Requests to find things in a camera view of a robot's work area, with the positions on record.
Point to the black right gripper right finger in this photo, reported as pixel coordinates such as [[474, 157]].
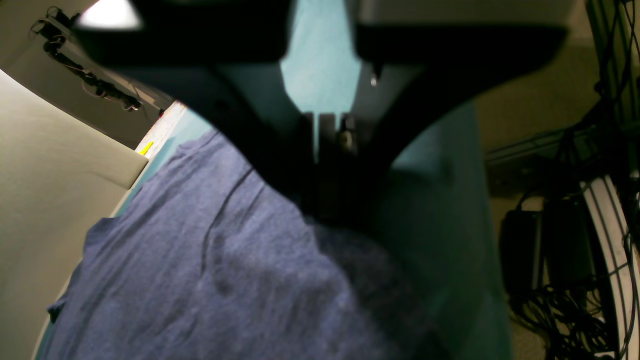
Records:
[[420, 60]]

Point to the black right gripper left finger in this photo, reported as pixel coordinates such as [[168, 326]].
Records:
[[221, 58]]

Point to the blue-grey T-shirt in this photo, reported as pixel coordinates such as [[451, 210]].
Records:
[[209, 263]]

